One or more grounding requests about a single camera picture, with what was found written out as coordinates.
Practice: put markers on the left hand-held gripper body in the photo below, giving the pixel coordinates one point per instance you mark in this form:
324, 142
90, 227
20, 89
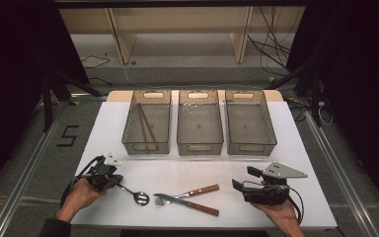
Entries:
102, 177

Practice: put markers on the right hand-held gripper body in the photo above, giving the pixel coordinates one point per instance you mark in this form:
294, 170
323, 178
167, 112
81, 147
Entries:
265, 196

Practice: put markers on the metal spoon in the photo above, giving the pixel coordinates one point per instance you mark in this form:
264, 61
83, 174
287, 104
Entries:
141, 197

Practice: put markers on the smoky clear plastic bin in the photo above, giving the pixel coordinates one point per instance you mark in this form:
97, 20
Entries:
250, 126
199, 126
159, 126

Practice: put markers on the person's right hand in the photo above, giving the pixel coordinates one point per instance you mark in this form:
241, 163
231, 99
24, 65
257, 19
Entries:
281, 215

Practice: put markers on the person's left hand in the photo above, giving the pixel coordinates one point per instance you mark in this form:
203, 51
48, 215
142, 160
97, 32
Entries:
79, 197

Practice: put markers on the white table mat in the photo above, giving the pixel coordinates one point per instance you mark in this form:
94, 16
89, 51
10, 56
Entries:
105, 131

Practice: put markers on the black tripod stand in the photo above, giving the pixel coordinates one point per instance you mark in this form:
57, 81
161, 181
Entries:
47, 98
315, 95

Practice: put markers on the light wooden shelf unit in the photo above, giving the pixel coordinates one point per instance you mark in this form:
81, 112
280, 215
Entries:
177, 19

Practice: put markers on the aluminium floor rail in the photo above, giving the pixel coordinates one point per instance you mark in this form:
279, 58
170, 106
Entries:
19, 187
339, 168

